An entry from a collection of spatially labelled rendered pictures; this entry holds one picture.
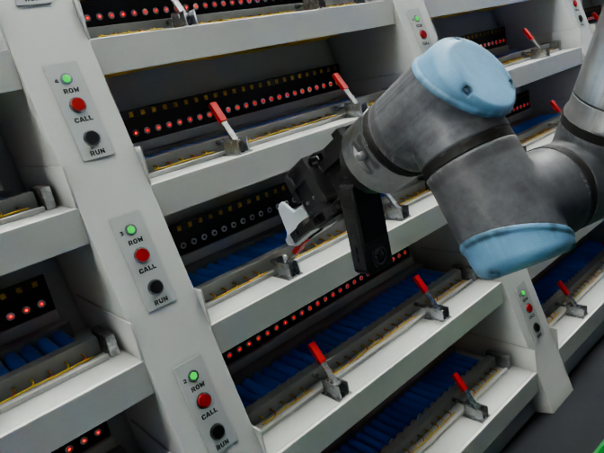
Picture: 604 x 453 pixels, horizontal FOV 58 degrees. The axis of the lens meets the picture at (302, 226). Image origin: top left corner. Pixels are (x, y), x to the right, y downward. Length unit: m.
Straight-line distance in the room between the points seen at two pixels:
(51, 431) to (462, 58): 0.56
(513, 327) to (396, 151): 0.71
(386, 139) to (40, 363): 0.48
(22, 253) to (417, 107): 0.45
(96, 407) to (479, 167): 0.49
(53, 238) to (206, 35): 0.37
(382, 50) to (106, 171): 0.66
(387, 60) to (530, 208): 0.72
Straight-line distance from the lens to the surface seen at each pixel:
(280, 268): 0.81
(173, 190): 0.73
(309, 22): 0.97
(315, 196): 0.65
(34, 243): 0.68
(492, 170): 0.49
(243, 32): 0.88
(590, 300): 1.49
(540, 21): 1.76
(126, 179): 0.71
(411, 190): 1.10
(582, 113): 0.57
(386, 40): 1.16
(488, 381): 1.19
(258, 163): 0.81
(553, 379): 1.26
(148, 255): 0.69
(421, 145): 0.51
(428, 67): 0.50
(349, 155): 0.58
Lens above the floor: 0.60
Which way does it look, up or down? 3 degrees down
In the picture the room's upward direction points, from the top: 22 degrees counter-clockwise
